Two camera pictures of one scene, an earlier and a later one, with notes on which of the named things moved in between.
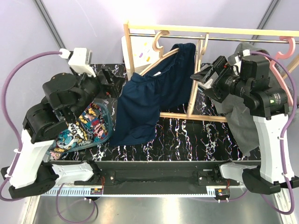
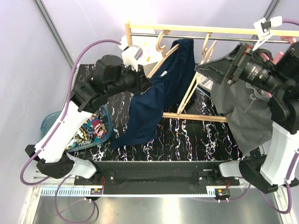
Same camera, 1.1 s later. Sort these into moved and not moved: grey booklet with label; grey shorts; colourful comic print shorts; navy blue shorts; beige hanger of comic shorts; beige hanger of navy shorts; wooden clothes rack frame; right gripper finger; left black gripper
Moved: left black gripper; beige hanger of comic shorts; beige hanger of navy shorts; navy blue shorts; right gripper finger
Not moved: colourful comic print shorts; wooden clothes rack frame; grey shorts; grey booklet with label
